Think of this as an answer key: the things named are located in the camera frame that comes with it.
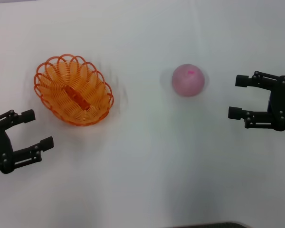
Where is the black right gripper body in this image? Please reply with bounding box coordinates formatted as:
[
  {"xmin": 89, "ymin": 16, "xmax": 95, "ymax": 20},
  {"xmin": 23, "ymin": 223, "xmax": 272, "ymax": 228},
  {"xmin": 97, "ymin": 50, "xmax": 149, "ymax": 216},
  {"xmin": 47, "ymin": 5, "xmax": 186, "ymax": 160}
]
[{"xmin": 267, "ymin": 76, "xmax": 285, "ymax": 132}]

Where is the orange woven plastic basket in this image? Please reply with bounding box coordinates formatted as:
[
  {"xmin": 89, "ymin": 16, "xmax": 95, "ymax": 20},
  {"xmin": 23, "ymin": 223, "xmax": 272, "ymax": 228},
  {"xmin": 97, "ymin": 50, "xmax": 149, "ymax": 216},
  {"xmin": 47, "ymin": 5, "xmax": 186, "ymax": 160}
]
[{"xmin": 33, "ymin": 54, "xmax": 115, "ymax": 126}]

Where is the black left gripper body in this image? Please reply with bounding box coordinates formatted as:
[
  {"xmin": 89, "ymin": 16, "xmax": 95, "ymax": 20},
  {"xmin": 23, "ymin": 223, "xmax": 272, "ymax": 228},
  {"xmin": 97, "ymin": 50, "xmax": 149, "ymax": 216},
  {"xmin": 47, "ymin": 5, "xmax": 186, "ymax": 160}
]
[{"xmin": 0, "ymin": 125, "xmax": 15, "ymax": 175}]

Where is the pink peach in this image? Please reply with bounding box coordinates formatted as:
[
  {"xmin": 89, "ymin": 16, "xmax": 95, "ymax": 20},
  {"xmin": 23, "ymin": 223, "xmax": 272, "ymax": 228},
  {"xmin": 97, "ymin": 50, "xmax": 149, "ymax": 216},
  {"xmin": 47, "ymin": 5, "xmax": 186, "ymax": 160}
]
[{"xmin": 171, "ymin": 63, "xmax": 205, "ymax": 98}]

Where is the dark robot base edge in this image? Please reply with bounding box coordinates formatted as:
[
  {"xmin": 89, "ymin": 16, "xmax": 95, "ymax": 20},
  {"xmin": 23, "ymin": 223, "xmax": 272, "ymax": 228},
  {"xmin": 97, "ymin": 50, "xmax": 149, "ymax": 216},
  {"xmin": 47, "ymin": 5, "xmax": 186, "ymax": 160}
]
[{"xmin": 175, "ymin": 222, "xmax": 248, "ymax": 228}]

